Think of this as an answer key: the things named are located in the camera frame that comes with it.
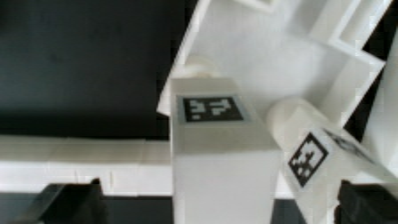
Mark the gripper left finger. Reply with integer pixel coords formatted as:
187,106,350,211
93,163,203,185
16,178,109,224

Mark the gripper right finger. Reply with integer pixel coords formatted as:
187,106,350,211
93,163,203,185
334,180,398,224

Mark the white chair leg with tag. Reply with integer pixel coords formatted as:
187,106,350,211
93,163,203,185
265,96,398,224

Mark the white chair seat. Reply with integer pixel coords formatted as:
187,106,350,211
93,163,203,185
169,0,395,125

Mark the white U-shaped fence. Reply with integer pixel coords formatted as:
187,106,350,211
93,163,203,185
0,135,293,199

